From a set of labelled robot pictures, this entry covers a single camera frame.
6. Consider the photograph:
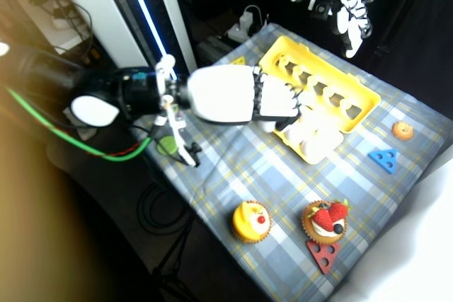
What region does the blue triangle block with holes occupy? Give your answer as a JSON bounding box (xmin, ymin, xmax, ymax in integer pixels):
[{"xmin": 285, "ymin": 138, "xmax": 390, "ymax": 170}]
[{"xmin": 367, "ymin": 149, "xmax": 398, "ymax": 175}]

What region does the coiled black cable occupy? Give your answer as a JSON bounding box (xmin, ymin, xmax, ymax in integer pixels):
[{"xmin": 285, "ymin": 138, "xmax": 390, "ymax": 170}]
[{"xmin": 137, "ymin": 183, "xmax": 194, "ymax": 236}]

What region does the green cable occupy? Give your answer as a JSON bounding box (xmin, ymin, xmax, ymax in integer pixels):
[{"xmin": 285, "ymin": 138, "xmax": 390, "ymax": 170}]
[{"xmin": 5, "ymin": 88, "xmax": 153, "ymax": 162}]

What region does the yellow egg carton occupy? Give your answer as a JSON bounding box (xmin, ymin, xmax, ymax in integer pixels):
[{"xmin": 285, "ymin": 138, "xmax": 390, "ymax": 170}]
[{"xmin": 258, "ymin": 35, "xmax": 382, "ymax": 165}]

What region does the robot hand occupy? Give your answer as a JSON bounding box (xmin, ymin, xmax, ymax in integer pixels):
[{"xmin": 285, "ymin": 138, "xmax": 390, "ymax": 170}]
[
  {"xmin": 186, "ymin": 66, "xmax": 302, "ymax": 134},
  {"xmin": 331, "ymin": 0, "xmax": 374, "ymax": 59}
]

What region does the orange toy cookie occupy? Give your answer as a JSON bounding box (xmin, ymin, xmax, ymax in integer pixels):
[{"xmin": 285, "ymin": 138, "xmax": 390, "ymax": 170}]
[{"xmin": 391, "ymin": 120, "xmax": 415, "ymax": 141}]

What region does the strawberry toy cupcake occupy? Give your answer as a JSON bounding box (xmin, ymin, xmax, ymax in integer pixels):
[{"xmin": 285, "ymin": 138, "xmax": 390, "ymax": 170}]
[{"xmin": 302, "ymin": 199, "xmax": 352, "ymax": 245}]

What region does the white power strip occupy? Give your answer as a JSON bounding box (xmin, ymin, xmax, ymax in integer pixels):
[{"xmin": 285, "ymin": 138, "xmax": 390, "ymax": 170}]
[{"xmin": 226, "ymin": 4, "xmax": 270, "ymax": 45}]

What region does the white column with blue strip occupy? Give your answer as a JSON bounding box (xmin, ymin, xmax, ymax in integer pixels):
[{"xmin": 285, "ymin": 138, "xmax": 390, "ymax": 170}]
[{"xmin": 47, "ymin": 0, "xmax": 199, "ymax": 82}]

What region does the yellow toy cupcake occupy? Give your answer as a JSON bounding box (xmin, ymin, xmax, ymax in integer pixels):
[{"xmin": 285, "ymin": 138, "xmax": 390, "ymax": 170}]
[{"xmin": 231, "ymin": 200, "xmax": 273, "ymax": 245}]

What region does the coloured ring stack toy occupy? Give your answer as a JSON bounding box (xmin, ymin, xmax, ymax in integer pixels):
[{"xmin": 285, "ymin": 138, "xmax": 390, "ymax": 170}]
[{"xmin": 156, "ymin": 134, "xmax": 178, "ymax": 157}]

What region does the blue yellow plaid cloth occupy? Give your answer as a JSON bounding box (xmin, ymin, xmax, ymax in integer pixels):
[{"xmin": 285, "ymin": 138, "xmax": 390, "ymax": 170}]
[{"xmin": 143, "ymin": 22, "xmax": 445, "ymax": 302}]

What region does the red triangle block with holes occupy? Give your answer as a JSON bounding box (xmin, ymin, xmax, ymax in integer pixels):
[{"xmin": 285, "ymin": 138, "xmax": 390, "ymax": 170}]
[{"xmin": 306, "ymin": 240, "xmax": 341, "ymax": 275}]

